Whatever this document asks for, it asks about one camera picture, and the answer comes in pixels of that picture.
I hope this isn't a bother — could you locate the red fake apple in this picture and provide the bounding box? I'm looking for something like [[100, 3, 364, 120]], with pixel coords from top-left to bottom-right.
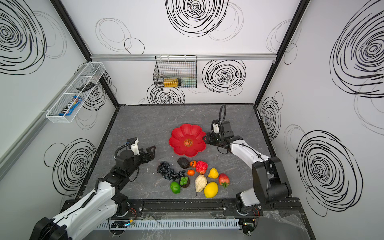
[[195, 161, 208, 175]]

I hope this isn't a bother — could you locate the small yellow fake pear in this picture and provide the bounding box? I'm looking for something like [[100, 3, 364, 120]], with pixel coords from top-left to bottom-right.
[[208, 168, 219, 179]]

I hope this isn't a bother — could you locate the yellow fake lemon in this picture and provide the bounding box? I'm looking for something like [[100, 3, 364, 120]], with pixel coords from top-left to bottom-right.
[[204, 182, 219, 199]]

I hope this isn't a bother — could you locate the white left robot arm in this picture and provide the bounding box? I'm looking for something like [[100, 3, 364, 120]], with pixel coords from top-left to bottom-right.
[[30, 144, 156, 240]]

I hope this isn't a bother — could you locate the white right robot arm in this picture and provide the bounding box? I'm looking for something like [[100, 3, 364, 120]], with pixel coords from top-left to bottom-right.
[[203, 120, 292, 215]]

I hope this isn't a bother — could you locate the dark fake grape bunch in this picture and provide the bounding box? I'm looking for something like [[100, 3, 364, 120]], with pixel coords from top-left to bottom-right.
[[157, 162, 186, 181]]

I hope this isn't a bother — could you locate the dark fake avocado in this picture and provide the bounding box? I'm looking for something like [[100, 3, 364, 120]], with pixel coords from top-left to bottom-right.
[[177, 158, 191, 170]]

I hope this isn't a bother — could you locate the red flower-shaped fruit bowl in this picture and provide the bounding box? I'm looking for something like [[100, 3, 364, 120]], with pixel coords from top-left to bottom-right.
[[169, 124, 207, 158]]

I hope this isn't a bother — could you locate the upper orange fake tangerine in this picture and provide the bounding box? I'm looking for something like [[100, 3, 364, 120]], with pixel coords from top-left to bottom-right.
[[190, 161, 197, 168]]

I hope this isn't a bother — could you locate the orange fake tangerine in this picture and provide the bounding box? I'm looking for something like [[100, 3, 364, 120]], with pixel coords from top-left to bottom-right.
[[187, 170, 196, 176], [190, 161, 197, 168]]

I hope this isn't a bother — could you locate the green fake pepper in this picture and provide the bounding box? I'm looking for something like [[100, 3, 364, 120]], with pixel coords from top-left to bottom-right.
[[170, 182, 181, 194]]

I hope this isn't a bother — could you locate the green fake mangosteen half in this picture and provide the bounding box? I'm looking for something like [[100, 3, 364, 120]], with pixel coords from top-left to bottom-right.
[[179, 177, 190, 188]]

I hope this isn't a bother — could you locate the lower orange fake tangerine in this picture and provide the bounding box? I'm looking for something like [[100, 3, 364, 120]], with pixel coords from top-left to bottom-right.
[[187, 170, 196, 176]]

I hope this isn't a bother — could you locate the green box in basket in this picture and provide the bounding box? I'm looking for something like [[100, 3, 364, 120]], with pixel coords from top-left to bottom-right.
[[180, 77, 197, 88]]

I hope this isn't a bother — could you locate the yellow box in basket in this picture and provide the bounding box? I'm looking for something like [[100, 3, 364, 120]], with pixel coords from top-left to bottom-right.
[[163, 78, 181, 88]]

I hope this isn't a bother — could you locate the black remote control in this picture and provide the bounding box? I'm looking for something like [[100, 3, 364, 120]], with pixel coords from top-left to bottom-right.
[[77, 82, 96, 93]]

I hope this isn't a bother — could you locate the blue candy packet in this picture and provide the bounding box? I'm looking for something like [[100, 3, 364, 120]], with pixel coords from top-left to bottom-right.
[[59, 96, 83, 116]]

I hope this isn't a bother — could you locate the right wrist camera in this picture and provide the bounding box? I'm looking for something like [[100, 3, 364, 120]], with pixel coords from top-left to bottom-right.
[[211, 120, 220, 135]]

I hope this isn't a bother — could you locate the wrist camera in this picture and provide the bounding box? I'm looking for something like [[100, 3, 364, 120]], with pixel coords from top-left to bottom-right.
[[211, 120, 220, 135], [127, 137, 140, 156]]

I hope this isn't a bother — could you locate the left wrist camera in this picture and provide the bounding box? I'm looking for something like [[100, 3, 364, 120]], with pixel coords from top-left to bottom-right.
[[127, 137, 140, 156]]

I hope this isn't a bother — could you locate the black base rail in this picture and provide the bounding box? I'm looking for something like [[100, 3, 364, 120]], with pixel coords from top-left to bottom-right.
[[113, 198, 305, 219]]

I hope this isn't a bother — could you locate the black wire wall basket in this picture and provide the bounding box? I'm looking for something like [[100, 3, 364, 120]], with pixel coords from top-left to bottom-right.
[[153, 55, 198, 88]]

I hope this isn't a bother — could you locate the white slotted cable duct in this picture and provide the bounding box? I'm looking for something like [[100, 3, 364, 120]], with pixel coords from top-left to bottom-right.
[[96, 219, 241, 231]]

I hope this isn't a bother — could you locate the white wire wall shelf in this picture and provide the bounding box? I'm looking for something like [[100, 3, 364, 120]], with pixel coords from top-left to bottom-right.
[[46, 62, 106, 124]]

